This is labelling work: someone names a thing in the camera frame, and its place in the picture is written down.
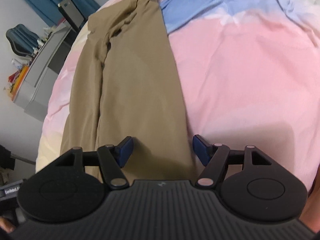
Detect tan t-shirt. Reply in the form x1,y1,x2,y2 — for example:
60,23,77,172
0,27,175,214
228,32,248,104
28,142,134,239
60,0,196,180

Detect white dressing table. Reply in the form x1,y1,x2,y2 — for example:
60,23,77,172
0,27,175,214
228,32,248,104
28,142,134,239
12,22,76,122

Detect pastel tie-dye bed duvet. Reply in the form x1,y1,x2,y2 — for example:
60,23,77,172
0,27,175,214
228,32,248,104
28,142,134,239
36,0,319,190

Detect orange tray with clutter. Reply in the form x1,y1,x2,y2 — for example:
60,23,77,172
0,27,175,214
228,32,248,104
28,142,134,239
3,64,29,101

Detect cosmetic bottles on dresser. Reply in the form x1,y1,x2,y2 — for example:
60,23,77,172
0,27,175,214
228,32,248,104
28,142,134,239
11,26,59,69

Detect black chair with white seat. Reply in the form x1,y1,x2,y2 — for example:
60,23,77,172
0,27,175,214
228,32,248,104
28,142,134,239
58,0,87,33

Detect wavy frame vanity mirror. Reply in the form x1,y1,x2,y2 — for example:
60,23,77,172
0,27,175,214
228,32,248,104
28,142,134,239
5,23,39,58

